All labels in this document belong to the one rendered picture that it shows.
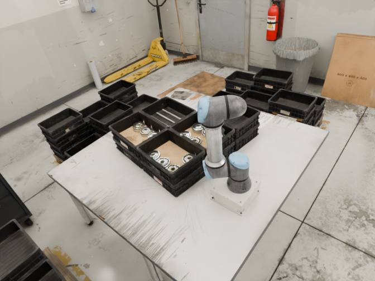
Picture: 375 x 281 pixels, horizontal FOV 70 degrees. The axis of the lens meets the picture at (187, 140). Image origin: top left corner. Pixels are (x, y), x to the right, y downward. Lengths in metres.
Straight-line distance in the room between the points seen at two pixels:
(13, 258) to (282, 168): 1.92
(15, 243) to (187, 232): 1.27
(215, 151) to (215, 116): 0.24
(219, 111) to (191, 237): 0.76
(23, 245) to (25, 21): 3.23
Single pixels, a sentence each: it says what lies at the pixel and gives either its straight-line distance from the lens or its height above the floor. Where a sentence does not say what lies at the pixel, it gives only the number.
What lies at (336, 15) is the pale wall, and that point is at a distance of 4.26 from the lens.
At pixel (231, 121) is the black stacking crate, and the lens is 2.20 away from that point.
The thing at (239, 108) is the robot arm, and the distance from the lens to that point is 1.29.
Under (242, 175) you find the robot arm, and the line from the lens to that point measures 1.59.
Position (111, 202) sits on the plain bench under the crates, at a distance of 1.93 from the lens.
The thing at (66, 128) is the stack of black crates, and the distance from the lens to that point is 3.20.
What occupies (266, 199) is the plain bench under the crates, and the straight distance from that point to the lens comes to 1.80.
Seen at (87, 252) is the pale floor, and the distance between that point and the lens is 2.65.
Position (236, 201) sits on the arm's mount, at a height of 0.80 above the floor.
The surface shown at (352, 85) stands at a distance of 4.21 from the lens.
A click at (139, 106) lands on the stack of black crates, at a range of 3.50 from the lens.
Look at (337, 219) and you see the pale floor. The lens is 2.71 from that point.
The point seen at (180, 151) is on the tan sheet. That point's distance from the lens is 1.94.
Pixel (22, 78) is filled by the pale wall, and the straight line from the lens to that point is 4.73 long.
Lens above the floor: 2.09
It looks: 38 degrees down
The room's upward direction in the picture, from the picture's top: 8 degrees counter-clockwise
